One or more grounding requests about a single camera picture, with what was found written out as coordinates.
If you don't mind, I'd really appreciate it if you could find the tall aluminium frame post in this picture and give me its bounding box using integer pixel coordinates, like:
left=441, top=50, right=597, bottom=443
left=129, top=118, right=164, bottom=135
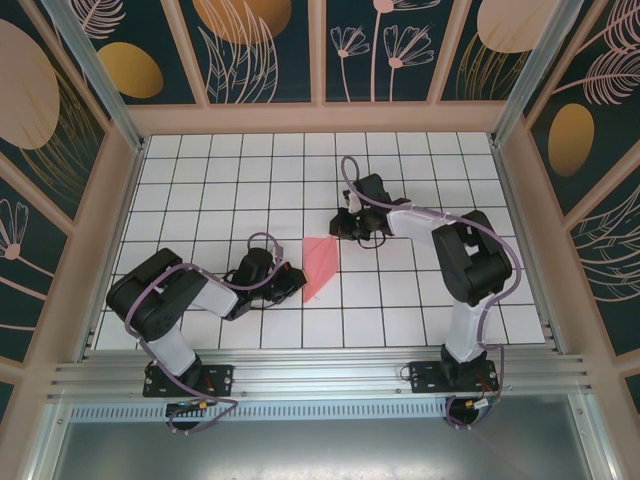
left=491, top=0, right=587, bottom=147
left=42, top=0, right=146, bottom=154

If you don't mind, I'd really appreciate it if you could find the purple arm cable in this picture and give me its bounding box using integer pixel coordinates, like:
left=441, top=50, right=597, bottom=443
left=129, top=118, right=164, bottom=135
left=339, top=155, right=524, bottom=431
left=124, top=232, right=284, bottom=437

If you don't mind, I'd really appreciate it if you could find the wide aluminium mounting rail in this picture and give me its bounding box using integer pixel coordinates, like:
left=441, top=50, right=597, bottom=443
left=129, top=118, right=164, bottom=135
left=47, top=349, right=594, bottom=401

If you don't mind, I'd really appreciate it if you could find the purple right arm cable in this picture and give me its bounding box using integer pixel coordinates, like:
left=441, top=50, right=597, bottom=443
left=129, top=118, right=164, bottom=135
left=339, top=155, right=524, bottom=431

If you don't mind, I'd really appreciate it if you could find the aluminium table side rail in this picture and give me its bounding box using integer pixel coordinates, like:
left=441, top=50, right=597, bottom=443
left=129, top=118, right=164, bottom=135
left=489, top=139, right=564, bottom=357
left=77, top=137, right=149, bottom=364

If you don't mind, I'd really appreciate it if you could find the grey metal sheet panel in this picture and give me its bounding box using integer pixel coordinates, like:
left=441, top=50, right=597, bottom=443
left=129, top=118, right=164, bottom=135
left=49, top=418, right=591, bottom=480

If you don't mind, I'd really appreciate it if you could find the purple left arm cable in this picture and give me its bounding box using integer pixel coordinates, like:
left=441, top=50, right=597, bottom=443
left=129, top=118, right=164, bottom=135
left=124, top=232, right=284, bottom=437

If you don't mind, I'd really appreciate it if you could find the perforated metal cable tray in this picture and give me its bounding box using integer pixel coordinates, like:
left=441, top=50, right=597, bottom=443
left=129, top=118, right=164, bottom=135
left=69, top=403, right=574, bottom=422

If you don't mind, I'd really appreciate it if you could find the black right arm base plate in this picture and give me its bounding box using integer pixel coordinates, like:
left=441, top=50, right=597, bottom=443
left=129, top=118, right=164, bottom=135
left=408, top=360, right=500, bottom=395

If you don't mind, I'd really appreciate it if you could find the short aluminium frame post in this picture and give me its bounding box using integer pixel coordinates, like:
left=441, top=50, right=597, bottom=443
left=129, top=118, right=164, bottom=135
left=27, top=394, right=71, bottom=480
left=569, top=384, right=614, bottom=480

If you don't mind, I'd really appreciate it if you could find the pink paper sheet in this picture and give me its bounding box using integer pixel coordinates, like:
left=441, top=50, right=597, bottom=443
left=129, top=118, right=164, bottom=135
left=301, top=235, right=341, bottom=304

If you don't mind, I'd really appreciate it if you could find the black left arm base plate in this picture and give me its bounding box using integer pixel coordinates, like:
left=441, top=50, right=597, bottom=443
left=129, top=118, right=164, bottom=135
left=143, top=363, right=236, bottom=399

